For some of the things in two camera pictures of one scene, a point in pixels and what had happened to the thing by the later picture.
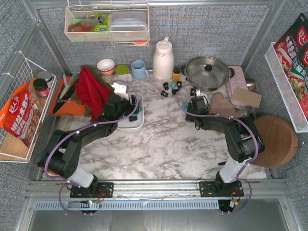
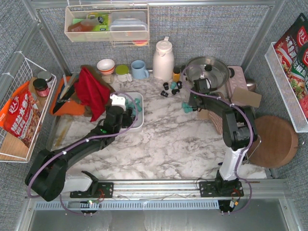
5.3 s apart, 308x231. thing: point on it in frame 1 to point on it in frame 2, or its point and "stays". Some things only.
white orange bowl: [106, 66] stays
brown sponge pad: [246, 97] stays
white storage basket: [137, 125] stays
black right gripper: [189, 107] to [191, 103]
